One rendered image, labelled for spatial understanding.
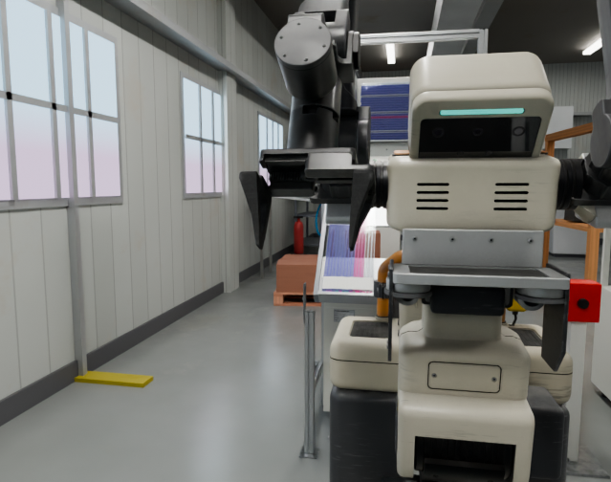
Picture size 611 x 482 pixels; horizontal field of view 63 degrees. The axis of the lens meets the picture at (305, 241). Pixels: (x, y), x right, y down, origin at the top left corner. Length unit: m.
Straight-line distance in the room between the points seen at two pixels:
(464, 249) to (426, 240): 0.06
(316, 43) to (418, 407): 0.63
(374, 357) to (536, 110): 0.64
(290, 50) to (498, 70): 0.43
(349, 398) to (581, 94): 10.45
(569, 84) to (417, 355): 10.57
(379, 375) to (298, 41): 0.85
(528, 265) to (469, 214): 0.12
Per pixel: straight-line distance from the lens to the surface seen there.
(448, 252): 0.85
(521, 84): 0.84
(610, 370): 3.10
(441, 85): 0.82
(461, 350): 0.92
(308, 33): 0.52
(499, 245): 0.86
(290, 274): 4.81
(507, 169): 0.87
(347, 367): 1.20
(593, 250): 5.36
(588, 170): 0.91
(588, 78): 11.44
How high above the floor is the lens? 1.17
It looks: 6 degrees down
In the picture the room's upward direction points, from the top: straight up
